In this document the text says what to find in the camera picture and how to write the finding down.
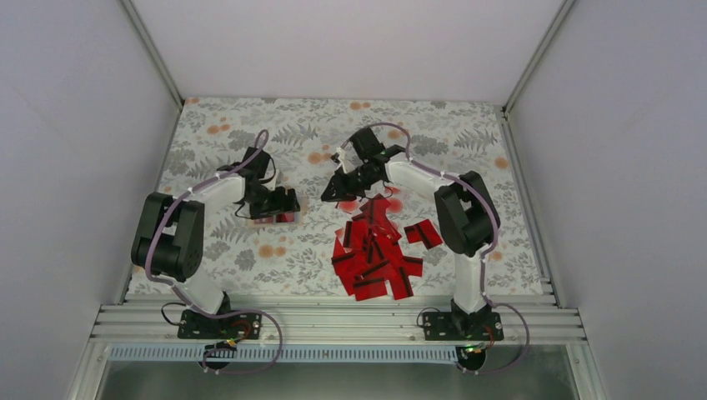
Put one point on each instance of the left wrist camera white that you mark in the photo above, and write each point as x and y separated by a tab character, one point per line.
275	181

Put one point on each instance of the clear card red dot left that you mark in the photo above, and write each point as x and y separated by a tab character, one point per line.
350	207

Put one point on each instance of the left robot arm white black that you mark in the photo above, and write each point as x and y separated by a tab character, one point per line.
168	243

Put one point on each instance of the aluminium rail frame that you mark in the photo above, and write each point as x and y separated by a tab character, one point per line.
342	320

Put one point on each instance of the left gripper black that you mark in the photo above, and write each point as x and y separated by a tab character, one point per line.
279	206

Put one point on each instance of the red card bottom pile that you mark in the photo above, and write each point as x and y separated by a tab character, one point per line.
286	218

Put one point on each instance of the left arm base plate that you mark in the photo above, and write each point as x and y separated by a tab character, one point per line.
194	326

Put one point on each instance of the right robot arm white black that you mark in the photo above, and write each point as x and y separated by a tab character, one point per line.
467	218

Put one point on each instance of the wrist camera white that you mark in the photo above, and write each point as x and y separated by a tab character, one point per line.
341	159
275	181

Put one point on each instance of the beige card holder wallet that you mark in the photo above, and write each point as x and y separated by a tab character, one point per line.
298	221

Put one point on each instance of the red card lower right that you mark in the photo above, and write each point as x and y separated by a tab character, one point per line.
399	272

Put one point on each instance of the clear card red dot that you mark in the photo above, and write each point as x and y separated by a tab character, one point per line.
395	204
350	207

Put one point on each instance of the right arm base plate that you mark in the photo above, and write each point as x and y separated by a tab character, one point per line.
445	327

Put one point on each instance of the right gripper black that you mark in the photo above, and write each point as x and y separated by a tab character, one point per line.
341	192

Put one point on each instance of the clear card red dot right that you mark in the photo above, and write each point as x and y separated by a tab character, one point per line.
395	204

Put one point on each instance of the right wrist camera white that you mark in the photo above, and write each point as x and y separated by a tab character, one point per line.
341	159

